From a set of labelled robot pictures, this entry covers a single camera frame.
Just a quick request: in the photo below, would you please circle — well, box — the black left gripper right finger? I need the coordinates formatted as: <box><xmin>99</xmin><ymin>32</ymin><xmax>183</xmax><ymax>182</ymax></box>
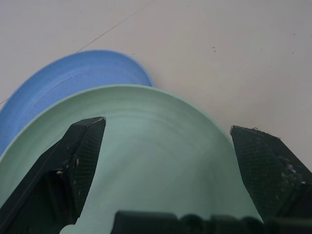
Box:
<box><xmin>230</xmin><ymin>125</ymin><xmax>312</xmax><ymax>234</ymax></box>

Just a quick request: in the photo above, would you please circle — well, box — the blue plate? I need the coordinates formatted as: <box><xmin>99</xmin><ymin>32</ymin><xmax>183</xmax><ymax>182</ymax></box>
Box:
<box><xmin>0</xmin><ymin>49</ymin><xmax>154</xmax><ymax>156</ymax></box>

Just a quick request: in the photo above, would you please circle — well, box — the green plate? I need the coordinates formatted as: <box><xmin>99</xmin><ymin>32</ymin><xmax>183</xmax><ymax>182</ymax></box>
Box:
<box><xmin>0</xmin><ymin>84</ymin><xmax>265</xmax><ymax>234</ymax></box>

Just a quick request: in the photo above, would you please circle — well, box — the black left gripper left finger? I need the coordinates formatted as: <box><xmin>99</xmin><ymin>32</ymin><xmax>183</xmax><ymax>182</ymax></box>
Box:
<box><xmin>0</xmin><ymin>116</ymin><xmax>107</xmax><ymax>234</ymax></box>

